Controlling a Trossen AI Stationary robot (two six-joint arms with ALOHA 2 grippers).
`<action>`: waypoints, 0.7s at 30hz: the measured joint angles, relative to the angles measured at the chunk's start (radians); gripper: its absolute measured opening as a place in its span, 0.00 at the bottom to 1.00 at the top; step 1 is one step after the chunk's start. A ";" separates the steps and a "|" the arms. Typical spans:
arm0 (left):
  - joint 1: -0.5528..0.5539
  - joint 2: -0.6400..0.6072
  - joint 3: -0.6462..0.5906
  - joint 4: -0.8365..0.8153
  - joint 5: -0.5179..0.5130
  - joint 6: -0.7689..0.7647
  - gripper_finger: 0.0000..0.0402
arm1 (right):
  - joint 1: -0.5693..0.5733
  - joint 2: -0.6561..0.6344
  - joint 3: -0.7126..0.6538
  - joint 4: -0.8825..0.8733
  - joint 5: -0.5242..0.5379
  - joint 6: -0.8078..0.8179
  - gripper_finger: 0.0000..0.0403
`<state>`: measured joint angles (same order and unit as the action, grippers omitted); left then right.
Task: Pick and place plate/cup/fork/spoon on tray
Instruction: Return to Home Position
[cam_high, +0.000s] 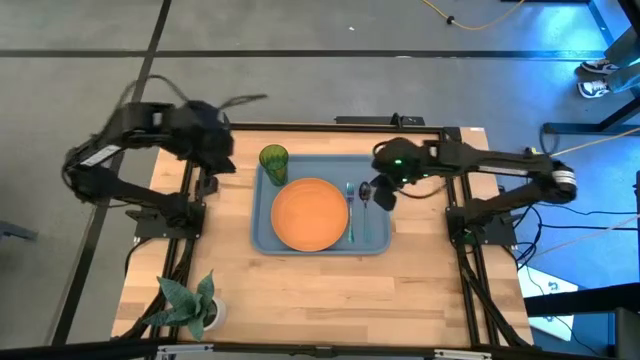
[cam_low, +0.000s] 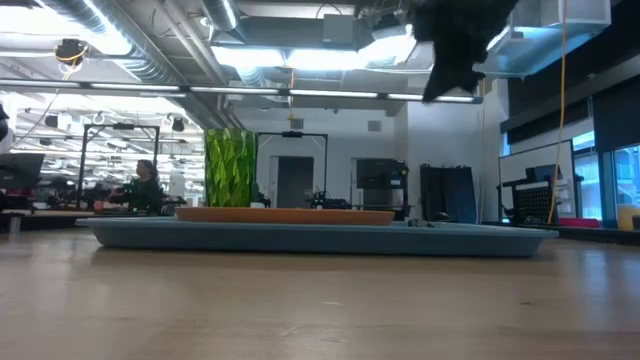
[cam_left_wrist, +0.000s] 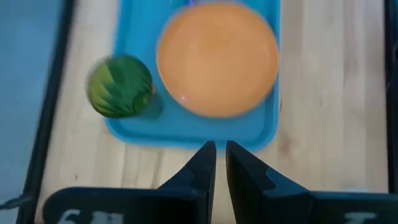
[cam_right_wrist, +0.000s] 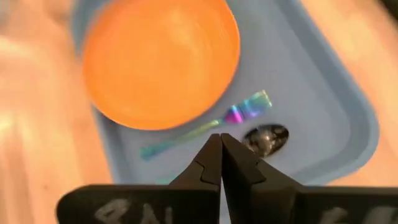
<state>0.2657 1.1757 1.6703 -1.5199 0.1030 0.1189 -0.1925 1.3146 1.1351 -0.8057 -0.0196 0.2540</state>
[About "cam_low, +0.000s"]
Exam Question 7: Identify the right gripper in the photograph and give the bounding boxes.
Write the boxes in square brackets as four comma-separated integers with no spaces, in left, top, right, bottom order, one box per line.
[409,0,521,104]

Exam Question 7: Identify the orange round plate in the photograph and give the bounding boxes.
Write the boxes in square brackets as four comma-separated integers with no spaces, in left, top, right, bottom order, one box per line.
[174,206,396,227]

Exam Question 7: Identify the green faceted plastic cup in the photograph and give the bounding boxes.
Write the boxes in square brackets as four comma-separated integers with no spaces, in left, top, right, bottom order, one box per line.
[203,127,259,209]

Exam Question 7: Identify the light blue plastic tray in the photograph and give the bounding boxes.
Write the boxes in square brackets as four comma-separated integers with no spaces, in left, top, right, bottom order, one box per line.
[75,215,560,259]

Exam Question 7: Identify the whiteboard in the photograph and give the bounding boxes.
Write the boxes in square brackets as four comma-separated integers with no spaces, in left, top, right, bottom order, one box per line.
[498,140,576,224]

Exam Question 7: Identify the grey ceiling box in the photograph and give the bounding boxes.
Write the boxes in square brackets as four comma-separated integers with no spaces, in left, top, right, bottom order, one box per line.
[322,13,357,46]

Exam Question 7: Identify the dark blue panel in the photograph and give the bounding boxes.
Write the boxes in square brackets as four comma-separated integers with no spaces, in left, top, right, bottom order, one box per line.
[419,163,479,225]

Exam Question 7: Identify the black cabinet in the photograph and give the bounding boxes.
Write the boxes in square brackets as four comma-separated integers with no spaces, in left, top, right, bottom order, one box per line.
[355,158,410,207]

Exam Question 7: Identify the black pegboard cart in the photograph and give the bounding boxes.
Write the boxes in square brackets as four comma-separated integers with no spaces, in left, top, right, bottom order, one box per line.
[497,163,585,226]

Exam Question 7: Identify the grey door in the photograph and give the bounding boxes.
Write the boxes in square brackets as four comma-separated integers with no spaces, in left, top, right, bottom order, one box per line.
[276,155,316,209]

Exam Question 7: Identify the red plastic bin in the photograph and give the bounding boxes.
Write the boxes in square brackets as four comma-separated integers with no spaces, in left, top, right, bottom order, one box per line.
[558,217,602,229]

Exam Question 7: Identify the yellow container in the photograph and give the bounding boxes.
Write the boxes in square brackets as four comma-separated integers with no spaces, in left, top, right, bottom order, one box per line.
[616,203,640,232]

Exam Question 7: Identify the person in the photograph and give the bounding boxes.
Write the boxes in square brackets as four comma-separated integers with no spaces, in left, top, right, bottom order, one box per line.
[119,158,166,216]

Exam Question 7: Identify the black monitor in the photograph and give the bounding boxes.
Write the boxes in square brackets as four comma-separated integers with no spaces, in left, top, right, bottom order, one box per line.
[0,152,46,192]

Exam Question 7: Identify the yellow cable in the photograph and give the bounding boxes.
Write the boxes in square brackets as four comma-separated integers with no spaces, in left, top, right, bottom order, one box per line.
[287,67,296,121]
[546,0,569,226]

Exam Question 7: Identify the black robot rig frame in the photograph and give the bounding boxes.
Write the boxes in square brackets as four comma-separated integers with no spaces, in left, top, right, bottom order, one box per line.
[256,130,330,209]
[76,123,161,211]

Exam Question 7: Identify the black and yellow cable reel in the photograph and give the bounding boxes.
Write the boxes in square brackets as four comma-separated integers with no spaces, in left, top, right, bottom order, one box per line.
[53,38,90,67]

